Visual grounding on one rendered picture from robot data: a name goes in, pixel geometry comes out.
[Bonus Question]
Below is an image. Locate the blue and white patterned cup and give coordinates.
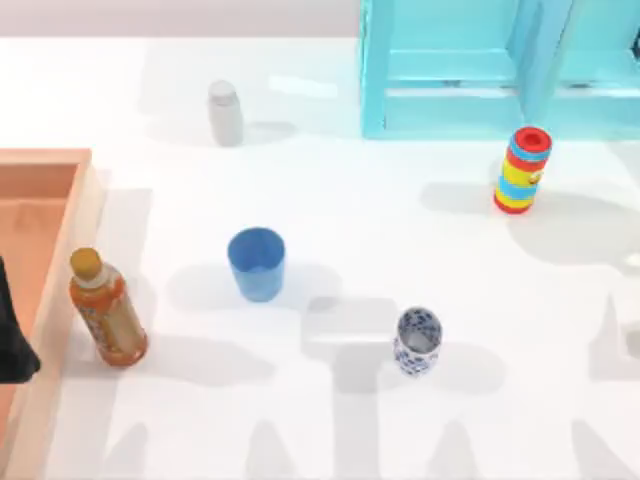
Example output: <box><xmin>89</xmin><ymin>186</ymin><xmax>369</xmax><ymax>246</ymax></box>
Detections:
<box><xmin>393</xmin><ymin>306</ymin><xmax>444</xmax><ymax>380</ymax></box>

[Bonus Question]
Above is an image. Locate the grey bottle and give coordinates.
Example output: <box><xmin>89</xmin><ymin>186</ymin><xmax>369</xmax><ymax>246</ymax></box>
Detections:
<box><xmin>207</xmin><ymin>79</ymin><xmax>245</xmax><ymax>148</ymax></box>

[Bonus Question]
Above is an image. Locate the stack of coloured rings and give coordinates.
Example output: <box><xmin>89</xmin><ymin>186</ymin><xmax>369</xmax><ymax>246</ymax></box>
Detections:
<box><xmin>493</xmin><ymin>125</ymin><xmax>554</xmax><ymax>216</ymax></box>

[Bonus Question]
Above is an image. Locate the light blue rack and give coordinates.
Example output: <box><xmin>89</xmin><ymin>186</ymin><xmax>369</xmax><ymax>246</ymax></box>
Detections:
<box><xmin>358</xmin><ymin>0</ymin><xmax>640</xmax><ymax>142</ymax></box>

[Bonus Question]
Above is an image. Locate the orange drink bottle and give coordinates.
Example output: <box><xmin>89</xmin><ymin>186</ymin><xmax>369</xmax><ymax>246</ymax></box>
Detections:
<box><xmin>68</xmin><ymin>246</ymin><xmax>150</xmax><ymax>368</ymax></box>

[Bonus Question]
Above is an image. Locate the salmon shallow box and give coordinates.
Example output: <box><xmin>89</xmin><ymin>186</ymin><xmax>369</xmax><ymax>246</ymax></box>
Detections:
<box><xmin>0</xmin><ymin>147</ymin><xmax>106</xmax><ymax>480</ymax></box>

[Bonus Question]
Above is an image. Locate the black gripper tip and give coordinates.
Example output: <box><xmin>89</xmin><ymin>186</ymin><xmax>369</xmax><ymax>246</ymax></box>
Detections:
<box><xmin>0</xmin><ymin>257</ymin><xmax>42</xmax><ymax>385</ymax></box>

